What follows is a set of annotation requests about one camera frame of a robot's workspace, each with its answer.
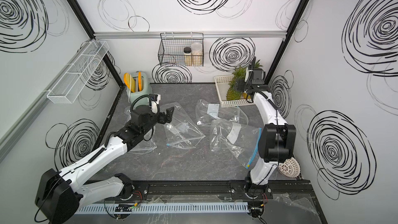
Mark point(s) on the orange toast slice right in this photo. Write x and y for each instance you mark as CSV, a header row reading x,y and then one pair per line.
x,y
140,82

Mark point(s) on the white wire shelf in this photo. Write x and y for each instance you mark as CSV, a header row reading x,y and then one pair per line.
x,y
88,70

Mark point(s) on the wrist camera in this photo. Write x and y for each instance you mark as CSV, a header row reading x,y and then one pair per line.
x,y
154,102
248,72

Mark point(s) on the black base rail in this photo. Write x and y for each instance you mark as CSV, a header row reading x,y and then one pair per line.
x,y
235,189

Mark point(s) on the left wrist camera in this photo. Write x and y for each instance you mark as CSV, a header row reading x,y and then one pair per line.
x,y
154,102

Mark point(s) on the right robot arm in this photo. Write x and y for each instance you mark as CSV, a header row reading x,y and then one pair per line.
x,y
276,142

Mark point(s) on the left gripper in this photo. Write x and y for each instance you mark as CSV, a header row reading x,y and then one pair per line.
x,y
168,115

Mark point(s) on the white lid jar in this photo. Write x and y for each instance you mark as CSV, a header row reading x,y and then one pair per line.
x,y
197,54

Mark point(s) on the mint green toaster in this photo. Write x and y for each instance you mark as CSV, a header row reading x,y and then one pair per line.
x,y
137,84

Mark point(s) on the grey cable duct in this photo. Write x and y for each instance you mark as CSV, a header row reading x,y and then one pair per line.
x,y
165,208

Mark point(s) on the zip-top bag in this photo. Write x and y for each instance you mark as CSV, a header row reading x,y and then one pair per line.
x,y
181,132
207,112
145,146
240,139

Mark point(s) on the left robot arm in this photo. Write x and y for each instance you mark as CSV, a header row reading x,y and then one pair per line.
x,y
62,193

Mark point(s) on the black wire basket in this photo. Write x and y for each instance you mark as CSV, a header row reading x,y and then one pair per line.
x,y
172,44

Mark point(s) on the yellow toast slice left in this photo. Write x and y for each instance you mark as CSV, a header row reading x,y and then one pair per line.
x,y
129,82

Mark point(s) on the white plastic basket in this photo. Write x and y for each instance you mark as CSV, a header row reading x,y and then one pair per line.
x,y
222,87

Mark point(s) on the black lid spice jar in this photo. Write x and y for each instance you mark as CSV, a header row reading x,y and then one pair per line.
x,y
187,56

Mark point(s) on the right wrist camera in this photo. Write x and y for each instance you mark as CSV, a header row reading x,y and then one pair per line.
x,y
248,72

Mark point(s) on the white woven ball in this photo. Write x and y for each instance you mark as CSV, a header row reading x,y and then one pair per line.
x,y
290,168

